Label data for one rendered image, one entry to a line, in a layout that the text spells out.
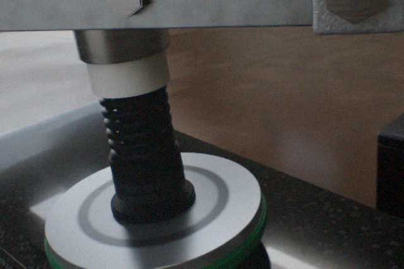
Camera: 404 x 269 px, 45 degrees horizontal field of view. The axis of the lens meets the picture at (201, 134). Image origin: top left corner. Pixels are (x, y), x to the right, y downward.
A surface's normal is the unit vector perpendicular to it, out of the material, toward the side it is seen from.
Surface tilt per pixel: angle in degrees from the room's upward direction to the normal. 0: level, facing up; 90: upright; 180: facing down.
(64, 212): 0
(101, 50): 90
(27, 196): 0
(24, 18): 90
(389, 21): 90
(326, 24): 90
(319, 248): 0
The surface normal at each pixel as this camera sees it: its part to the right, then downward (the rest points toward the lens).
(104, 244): -0.12, -0.91
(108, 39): -0.07, 0.40
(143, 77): 0.49, 0.29
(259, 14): -0.36, 0.41
